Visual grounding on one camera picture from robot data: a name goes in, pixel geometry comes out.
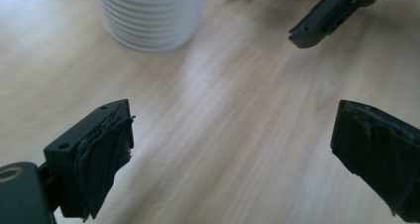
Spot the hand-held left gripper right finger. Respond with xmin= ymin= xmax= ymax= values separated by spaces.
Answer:
xmin=330 ymin=99 xmax=420 ymax=224

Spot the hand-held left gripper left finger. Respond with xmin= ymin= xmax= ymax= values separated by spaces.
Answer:
xmin=44 ymin=99 xmax=136 ymax=222

